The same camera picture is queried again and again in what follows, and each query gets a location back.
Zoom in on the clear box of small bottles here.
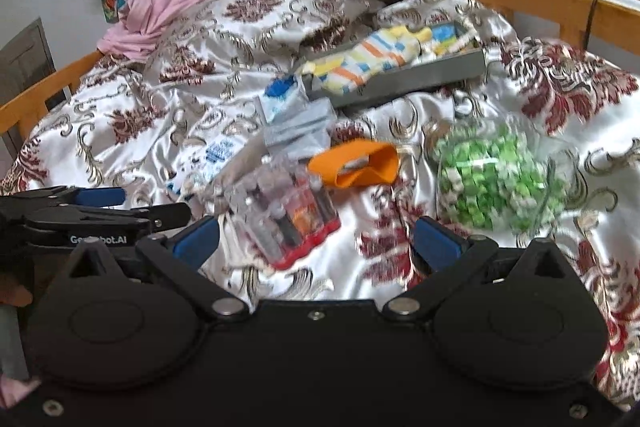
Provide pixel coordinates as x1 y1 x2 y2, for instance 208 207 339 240
224 157 342 271

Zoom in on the orange cloth band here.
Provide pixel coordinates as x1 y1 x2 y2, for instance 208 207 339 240
308 139 399 188

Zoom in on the striped pastel sock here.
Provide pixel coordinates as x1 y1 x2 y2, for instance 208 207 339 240
300 26 433 95

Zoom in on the grey door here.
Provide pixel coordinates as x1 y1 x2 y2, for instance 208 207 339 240
0 17 73 158

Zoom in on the blue white tissue packet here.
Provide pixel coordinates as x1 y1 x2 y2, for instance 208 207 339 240
165 134 246 200

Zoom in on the wooden bed frame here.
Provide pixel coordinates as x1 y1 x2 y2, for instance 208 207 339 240
1 0 639 139

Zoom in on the bag of green candies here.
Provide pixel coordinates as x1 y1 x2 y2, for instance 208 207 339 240
432 117 573 234

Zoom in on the black cable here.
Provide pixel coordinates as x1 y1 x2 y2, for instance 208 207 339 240
581 0 608 51

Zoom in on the blue white wrapped packet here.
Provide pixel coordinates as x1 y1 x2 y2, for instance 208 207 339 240
257 75 309 124

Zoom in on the grey tray with cartoon towel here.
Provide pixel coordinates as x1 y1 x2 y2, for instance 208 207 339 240
293 22 486 108

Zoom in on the left hand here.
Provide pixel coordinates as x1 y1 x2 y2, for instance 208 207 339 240
0 273 32 308

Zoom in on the floral satin bedspread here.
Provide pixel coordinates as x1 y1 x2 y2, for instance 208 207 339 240
1 0 639 410

